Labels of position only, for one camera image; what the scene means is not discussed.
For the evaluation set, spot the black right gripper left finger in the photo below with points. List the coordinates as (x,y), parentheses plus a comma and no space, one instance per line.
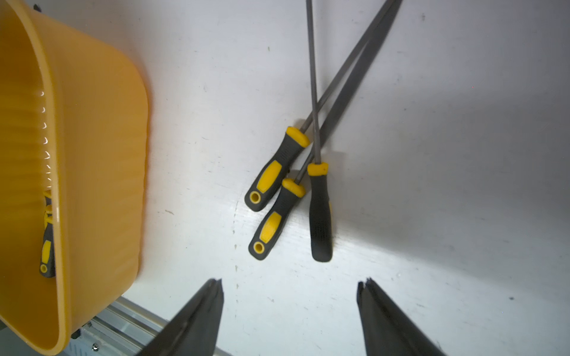
(194,330)

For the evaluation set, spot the yellow plastic storage tray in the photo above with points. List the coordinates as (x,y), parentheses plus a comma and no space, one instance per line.
(74,120)

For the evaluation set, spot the aluminium front rail frame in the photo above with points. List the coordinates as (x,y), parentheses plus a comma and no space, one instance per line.
(122,328)

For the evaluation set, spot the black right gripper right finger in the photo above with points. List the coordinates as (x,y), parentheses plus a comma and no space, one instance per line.
(387,329)

